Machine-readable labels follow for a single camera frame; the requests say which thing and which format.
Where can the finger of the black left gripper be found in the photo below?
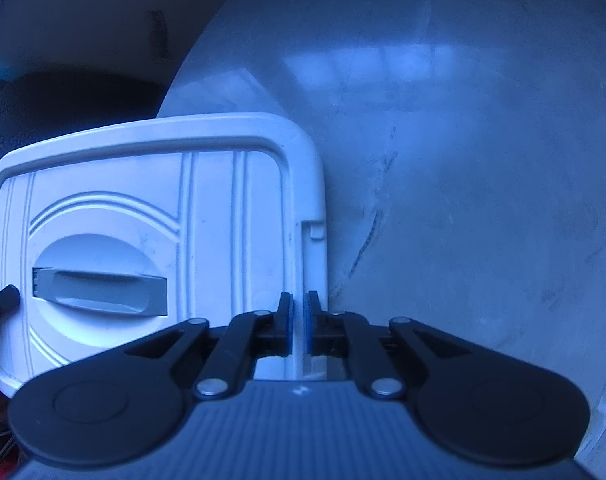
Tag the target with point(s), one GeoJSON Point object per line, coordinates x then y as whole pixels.
{"type": "Point", "coordinates": [9, 300]}

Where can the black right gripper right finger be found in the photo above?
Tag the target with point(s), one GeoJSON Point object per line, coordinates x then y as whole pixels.
{"type": "Point", "coordinates": [384, 362]}

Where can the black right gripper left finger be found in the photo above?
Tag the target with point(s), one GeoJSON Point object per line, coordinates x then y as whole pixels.
{"type": "Point", "coordinates": [216, 362]}

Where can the white plastic box lid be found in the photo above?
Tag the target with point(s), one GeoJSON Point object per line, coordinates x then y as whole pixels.
{"type": "Point", "coordinates": [114, 233]}

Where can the dark fabric chair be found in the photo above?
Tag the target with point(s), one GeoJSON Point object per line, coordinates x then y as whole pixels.
{"type": "Point", "coordinates": [42, 105]}

